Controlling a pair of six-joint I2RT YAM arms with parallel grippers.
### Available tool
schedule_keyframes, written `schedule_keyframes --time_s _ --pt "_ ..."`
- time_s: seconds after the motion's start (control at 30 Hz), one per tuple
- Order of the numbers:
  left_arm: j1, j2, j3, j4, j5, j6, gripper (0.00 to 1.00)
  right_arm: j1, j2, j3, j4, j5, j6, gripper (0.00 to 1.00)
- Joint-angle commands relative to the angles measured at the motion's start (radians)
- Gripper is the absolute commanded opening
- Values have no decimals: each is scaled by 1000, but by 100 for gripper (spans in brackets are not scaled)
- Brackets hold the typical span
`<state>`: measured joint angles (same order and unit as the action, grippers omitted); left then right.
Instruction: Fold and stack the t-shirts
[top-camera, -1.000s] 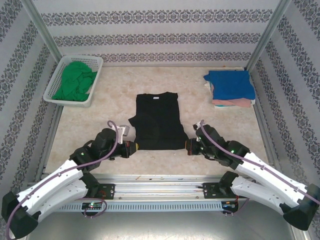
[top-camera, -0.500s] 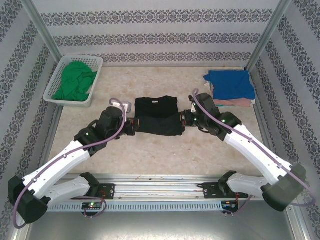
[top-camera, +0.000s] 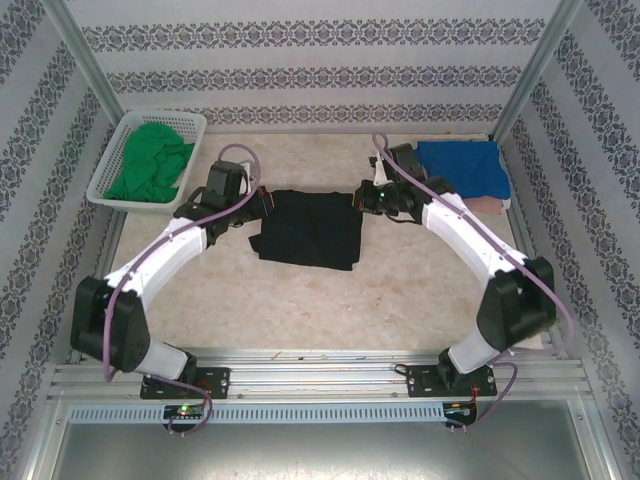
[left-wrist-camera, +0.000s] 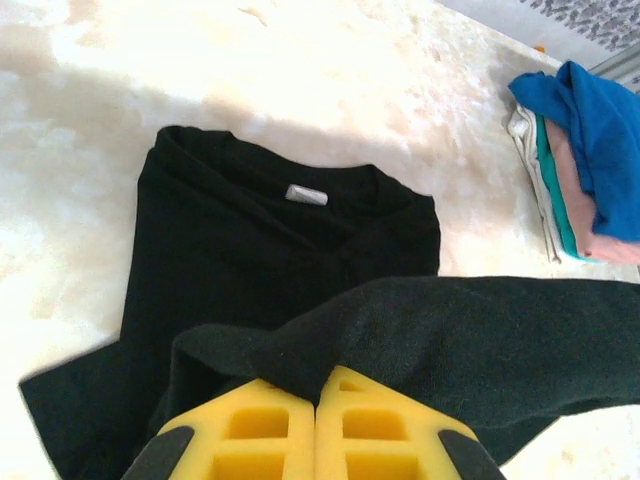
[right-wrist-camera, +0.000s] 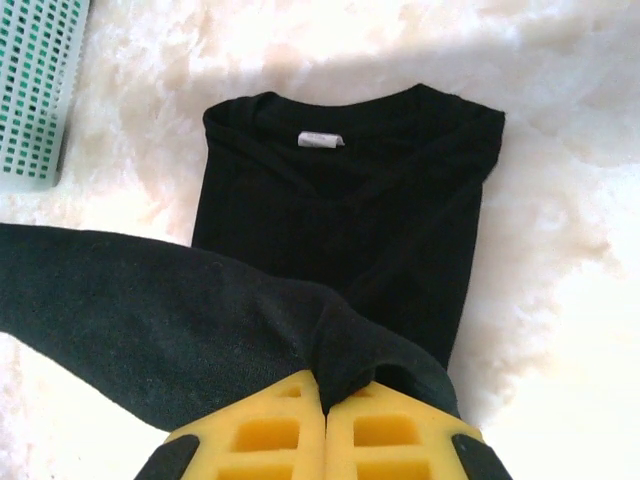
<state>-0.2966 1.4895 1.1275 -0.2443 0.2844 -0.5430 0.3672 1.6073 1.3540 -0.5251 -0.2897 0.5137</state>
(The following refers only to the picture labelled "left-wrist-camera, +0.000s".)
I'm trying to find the black t-shirt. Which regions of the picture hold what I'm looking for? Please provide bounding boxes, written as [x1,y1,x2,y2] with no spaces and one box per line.
[18,124,640,480]

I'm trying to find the blue folded t-shirt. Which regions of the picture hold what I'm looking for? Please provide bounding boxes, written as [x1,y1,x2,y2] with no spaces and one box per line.
[508,60,640,246]

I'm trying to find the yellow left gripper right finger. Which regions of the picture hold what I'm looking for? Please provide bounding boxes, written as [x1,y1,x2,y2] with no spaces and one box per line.
[315,364,506,480]

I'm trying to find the white folded t-shirt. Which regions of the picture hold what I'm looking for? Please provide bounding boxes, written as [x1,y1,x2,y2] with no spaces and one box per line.
[507,104,566,265]

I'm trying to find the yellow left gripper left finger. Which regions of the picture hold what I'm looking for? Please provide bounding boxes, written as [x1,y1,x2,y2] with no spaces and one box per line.
[122,377,319,480]

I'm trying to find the aluminium frame post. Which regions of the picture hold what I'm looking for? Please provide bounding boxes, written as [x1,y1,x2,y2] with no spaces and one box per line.
[592,49,640,96]

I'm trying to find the teal folded t-shirt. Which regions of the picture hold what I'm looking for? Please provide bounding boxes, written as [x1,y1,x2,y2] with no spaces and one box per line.
[534,122,601,264]

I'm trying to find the pink folded t-shirt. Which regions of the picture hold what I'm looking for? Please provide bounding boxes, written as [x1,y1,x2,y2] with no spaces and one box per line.
[542,119,640,265]

